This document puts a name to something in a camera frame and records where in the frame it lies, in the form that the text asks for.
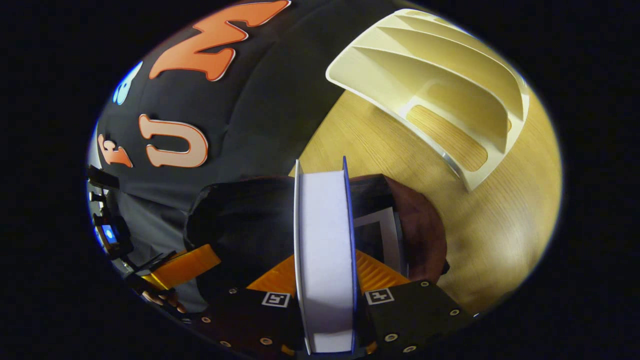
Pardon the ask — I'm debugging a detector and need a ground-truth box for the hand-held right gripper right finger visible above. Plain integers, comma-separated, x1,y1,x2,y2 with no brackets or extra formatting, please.
352,249,473,357

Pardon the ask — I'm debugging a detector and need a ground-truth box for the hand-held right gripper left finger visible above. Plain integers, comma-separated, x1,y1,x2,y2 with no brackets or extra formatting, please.
182,252,301,358

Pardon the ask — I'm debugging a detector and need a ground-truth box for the dark red schoolbag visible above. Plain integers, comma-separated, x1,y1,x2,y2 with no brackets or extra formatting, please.
185,174,450,313

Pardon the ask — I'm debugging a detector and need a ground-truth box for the white portrait cover book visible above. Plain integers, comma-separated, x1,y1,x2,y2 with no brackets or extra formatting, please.
354,207,407,276

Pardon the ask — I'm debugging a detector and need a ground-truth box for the blue cover book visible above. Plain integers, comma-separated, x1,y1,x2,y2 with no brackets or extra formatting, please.
293,156,360,356

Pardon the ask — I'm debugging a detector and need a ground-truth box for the white plastic bookshelf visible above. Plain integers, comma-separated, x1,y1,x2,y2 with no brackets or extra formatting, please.
326,8,531,192

